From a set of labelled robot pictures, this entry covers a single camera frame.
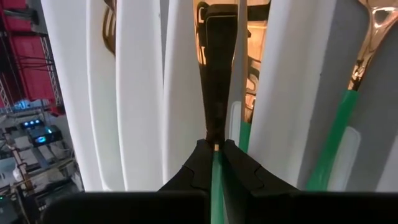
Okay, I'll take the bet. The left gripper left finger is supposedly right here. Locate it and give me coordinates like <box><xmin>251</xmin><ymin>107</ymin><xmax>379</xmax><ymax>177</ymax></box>
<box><xmin>158</xmin><ymin>139</ymin><xmax>216</xmax><ymax>192</ymax></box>

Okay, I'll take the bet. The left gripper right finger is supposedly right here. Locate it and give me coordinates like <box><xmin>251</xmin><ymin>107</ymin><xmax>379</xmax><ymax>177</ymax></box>
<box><xmin>222</xmin><ymin>139</ymin><xmax>299</xmax><ymax>224</ymax></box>

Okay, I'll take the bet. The green-handled gold spoon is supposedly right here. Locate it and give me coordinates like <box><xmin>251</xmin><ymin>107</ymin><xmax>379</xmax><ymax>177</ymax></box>
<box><xmin>305</xmin><ymin>0</ymin><xmax>398</xmax><ymax>192</ymax></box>

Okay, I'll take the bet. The white plastic cutlery organizer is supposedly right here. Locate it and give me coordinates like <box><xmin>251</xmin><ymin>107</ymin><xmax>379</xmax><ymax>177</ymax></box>
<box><xmin>40</xmin><ymin>0</ymin><xmax>398</xmax><ymax>192</ymax></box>

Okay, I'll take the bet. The black device with blue lights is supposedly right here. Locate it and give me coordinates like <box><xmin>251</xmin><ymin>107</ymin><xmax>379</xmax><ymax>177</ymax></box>
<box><xmin>20</xmin><ymin>118</ymin><xmax>63</xmax><ymax>147</ymax></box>

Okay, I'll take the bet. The silver truss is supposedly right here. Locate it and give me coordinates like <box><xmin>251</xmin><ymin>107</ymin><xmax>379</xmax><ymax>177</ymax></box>
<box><xmin>39</xmin><ymin>35</ymin><xmax>63</xmax><ymax>106</ymax></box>

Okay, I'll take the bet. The red tool cabinet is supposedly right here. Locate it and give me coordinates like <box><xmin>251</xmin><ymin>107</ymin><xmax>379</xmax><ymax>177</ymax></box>
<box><xmin>0</xmin><ymin>0</ymin><xmax>65</xmax><ymax>110</ymax></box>

